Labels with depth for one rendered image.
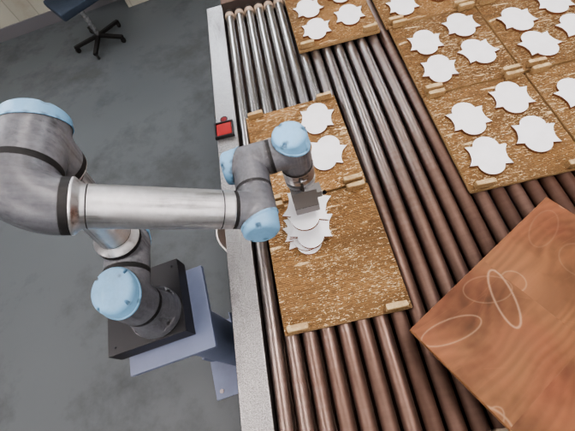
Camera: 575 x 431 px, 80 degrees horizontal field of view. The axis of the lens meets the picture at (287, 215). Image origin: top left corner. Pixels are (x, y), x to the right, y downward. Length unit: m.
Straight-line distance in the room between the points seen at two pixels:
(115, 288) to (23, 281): 1.99
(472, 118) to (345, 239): 0.60
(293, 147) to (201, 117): 2.25
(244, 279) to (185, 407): 1.13
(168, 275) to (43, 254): 1.83
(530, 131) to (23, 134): 1.31
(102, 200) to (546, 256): 0.95
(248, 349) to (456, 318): 0.54
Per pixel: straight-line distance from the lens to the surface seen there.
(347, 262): 1.02
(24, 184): 0.63
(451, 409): 1.00
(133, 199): 0.62
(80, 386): 2.41
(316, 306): 0.99
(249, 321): 1.04
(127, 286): 0.93
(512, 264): 0.99
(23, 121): 0.71
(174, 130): 2.93
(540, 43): 1.67
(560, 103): 1.48
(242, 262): 1.10
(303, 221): 0.94
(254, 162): 0.71
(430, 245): 1.08
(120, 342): 1.17
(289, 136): 0.71
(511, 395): 0.91
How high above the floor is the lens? 1.90
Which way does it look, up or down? 61 degrees down
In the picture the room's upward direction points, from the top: 20 degrees counter-clockwise
